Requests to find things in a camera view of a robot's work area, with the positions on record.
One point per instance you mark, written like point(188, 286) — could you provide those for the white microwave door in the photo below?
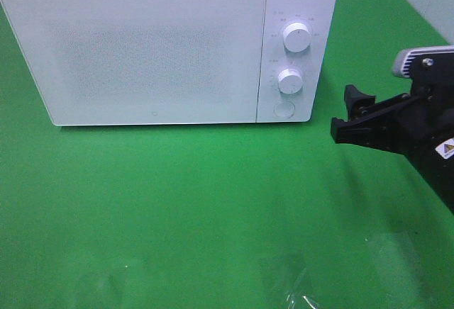
point(137, 62)

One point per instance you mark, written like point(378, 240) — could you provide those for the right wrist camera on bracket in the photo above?
point(427, 67)

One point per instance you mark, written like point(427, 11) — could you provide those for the round door release button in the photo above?
point(284, 109)

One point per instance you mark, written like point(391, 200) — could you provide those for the white microwave knob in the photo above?
point(290, 81)
point(296, 37)

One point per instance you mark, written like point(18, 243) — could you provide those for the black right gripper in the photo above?
point(422, 131)

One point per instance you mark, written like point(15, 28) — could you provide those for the white microwave oven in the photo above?
point(317, 15)

